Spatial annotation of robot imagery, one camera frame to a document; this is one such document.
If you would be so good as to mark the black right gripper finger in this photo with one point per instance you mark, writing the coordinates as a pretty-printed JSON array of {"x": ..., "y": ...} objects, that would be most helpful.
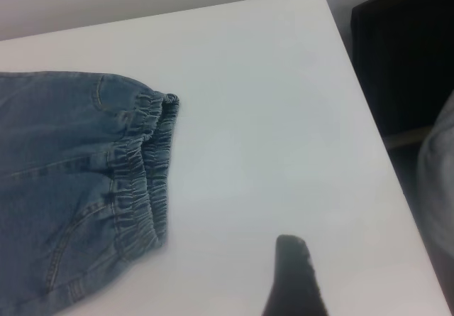
[{"x": 294, "y": 280}]

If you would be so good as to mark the blue denim shorts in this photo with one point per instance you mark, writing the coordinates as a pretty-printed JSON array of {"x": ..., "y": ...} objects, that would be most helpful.
[{"x": 53, "y": 152}]

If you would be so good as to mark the light grey fabric bundle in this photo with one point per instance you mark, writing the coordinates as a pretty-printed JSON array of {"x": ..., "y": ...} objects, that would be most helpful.
[{"x": 438, "y": 188}]

